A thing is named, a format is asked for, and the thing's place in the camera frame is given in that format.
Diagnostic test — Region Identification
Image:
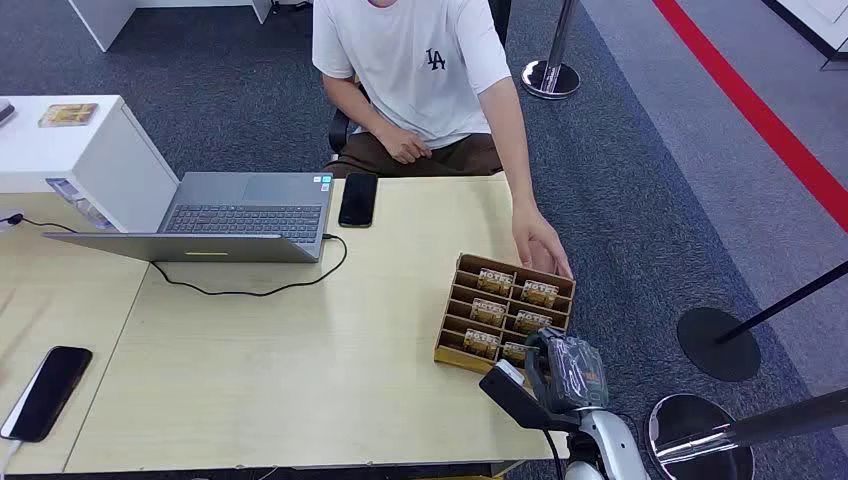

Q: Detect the person's left hand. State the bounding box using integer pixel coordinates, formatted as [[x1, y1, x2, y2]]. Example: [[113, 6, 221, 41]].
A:
[[511, 201, 575, 281]]

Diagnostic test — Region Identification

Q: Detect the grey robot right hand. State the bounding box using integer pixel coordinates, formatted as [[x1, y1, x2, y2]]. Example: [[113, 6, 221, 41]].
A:
[[525, 327, 611, 414]]

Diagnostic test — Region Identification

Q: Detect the person's right hand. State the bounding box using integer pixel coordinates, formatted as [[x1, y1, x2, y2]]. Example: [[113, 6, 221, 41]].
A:
[[375, 124, 434, 166]]

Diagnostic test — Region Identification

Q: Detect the person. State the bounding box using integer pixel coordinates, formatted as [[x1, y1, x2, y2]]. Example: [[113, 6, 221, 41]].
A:
[[311, 0, 576, 281]]

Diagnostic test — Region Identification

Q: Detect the wooden card holder box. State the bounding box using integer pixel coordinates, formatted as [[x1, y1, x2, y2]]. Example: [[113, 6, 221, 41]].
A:
[[433, 252, 577, 377]]

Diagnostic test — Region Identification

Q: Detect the grey laptop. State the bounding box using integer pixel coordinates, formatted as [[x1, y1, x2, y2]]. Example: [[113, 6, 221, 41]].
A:
[[42, 172, 335, 265]]

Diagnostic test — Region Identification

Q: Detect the white cabinet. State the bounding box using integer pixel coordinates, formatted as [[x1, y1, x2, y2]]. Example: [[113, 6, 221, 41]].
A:
[[0, 94, 181, 234]]

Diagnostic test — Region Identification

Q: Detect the white desk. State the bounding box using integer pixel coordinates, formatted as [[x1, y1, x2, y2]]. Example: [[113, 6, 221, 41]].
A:
[[66, 0, 275, 54]]

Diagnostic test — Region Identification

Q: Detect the clear label sleeve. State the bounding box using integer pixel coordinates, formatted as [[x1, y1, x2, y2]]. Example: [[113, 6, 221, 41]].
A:
[[45, 176, 118, 232]]

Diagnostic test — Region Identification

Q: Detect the black smartphone in white case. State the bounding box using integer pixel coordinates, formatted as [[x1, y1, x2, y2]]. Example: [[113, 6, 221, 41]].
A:
[[0, 345, 94, 444]]

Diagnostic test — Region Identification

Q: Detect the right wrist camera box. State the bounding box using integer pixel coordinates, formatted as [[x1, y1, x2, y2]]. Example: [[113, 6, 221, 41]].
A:
[[478, 359, 582, 433]]

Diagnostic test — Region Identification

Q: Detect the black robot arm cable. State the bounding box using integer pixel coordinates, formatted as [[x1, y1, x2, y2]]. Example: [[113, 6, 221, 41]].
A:
[[541, 429, 565, 480]]

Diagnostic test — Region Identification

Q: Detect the black laptop cable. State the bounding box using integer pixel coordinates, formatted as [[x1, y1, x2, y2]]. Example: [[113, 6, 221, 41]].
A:
[[148, 233, 349, 298]]

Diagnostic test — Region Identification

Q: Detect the black stanchion post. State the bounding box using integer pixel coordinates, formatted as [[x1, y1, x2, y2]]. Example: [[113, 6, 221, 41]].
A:
[[676, 259, 848, 384]]

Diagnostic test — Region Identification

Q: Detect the chrome stanchion post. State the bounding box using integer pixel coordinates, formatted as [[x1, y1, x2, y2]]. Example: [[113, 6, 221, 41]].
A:
[[520, 0, 583, 101]]

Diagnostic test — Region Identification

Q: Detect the white counter with dark frame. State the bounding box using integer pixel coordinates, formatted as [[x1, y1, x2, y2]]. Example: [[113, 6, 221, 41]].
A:
[[761, 0, 848, 72]]

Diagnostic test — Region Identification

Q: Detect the black plug with cable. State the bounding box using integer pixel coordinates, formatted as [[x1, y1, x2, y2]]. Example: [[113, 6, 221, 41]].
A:
[[3, 212, 79, 234]]

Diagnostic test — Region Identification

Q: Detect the white charging cable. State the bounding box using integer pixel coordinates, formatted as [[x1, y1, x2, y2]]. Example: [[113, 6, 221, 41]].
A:
[[0, 438, 24, 476]]

